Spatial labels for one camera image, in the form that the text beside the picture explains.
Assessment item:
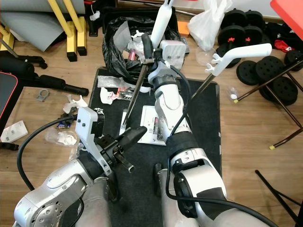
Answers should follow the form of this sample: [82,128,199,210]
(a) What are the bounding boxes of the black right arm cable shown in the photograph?
[166,64,303,223]

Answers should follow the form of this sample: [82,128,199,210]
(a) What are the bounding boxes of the white plastic bag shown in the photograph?
[188,0,233,52]

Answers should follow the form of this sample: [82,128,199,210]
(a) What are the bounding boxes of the grey folded mat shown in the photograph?
[0,10,66,52]

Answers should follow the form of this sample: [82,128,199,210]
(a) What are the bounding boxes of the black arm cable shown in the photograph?
[166,64,303,223]
[17,116,80,192]

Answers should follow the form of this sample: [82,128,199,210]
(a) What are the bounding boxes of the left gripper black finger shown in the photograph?
[122,131,147,148]
[118,126,148,141]

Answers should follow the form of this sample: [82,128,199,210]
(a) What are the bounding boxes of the robot right leg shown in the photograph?
[154,163,192,227]

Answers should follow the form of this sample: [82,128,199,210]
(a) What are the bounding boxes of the red white packet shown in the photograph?
[99,87,138,105]

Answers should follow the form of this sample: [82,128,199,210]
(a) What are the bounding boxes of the black trash bag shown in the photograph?
[103,7,166,82]

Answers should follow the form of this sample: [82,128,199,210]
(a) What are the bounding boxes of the black floor mat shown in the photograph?
[71,69,223,227]

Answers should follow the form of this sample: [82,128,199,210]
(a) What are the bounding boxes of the clear plastic packet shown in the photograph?
[97,75,126,89]

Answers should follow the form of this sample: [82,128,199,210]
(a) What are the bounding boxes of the white round cap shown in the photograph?
[227,87,240,103]

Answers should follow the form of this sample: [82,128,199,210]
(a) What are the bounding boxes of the black foam leg roller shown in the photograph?
[28,76,90,97]
[0,54,43,69]

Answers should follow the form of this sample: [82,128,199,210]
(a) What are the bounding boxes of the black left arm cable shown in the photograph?
[17,116,80,192]

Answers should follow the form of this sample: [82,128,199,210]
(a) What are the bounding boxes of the short black bench pad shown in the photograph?
[0,71,25,139]

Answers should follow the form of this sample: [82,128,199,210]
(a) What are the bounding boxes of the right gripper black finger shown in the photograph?
[140,34,155,63]

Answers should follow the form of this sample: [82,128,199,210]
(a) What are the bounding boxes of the red folding table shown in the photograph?
[192,0,303,151]

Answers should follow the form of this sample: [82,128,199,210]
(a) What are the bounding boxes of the grey metal bracket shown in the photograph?
[38,89,51,102]

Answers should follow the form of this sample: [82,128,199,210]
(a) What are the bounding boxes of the white card box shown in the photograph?
[2,121,29,144]

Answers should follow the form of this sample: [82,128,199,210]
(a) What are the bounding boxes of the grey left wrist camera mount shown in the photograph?
[76,107,114,176]

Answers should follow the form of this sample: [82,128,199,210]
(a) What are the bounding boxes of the black weight plate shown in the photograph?
[267,76,300,107]
[255,56,279,82]
[237,61,259,87]

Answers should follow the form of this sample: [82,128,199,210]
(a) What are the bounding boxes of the black plastic parts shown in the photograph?
[59,115,78,129]

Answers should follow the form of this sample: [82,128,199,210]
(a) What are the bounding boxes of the white clip handle bar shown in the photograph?
[207,44,273,78]

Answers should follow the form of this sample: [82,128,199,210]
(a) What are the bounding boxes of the clear plastic cup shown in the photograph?
[196,47,218,67]

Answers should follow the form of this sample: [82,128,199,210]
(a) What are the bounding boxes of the yellow steel tube frame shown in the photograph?
[48,0,89,62]

